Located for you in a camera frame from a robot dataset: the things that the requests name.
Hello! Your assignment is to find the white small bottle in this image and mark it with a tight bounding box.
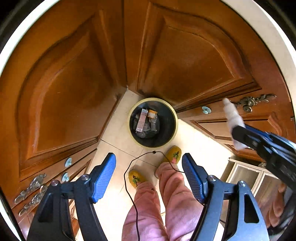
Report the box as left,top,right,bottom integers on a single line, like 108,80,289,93
222,98,247,151

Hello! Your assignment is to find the yellow slipper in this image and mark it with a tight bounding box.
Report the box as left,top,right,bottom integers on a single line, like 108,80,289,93
128,170,147,188
163,145,182,164

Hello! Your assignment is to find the ornate brass drawer handle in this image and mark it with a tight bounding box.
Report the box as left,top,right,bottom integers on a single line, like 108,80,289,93
233,94,277,113

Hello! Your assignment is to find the black cable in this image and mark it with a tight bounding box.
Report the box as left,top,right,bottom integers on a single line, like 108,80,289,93
123,150,186,241

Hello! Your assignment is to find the pink trousered leg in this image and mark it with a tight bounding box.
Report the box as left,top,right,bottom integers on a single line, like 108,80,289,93
156,162,203,240
121,181,169,240

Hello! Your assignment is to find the light blue child lock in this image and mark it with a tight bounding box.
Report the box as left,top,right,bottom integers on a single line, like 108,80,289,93
202,106,212,114

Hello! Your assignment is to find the red white milk carton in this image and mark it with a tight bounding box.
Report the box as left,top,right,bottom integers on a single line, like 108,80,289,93
135,108,148,133

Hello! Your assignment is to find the right yellow slipper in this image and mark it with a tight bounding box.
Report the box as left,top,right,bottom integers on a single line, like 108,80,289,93
163,145,182,164

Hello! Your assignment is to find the pink trousered left leg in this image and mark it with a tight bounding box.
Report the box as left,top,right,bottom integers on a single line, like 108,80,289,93
121,181,169,240

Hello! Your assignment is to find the orange paper cup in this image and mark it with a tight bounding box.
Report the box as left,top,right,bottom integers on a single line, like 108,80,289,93
147,109,158,119

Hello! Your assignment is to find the wooden corner cabinet door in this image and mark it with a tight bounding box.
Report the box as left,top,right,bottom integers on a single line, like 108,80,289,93
123,1,259,109

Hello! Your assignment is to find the wooden left cabinet door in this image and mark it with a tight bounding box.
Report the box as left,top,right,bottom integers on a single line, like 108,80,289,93
1,1,126,186

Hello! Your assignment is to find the person's right hand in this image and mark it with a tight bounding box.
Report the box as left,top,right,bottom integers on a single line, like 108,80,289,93
258,182,287,228

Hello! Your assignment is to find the pink trousered right leg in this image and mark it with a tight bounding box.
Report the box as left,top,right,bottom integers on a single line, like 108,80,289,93
156,162,203,240

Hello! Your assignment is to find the round black trash bin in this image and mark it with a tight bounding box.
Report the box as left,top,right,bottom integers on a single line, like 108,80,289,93
127,98,178,149

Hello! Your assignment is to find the left yellow slipper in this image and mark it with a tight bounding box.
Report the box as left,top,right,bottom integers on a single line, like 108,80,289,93
128,170,147,188

